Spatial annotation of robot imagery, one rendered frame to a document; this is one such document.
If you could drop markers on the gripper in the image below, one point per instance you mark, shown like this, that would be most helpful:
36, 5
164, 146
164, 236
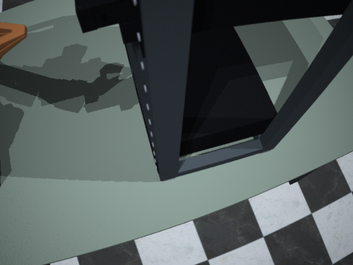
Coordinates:
10, 35

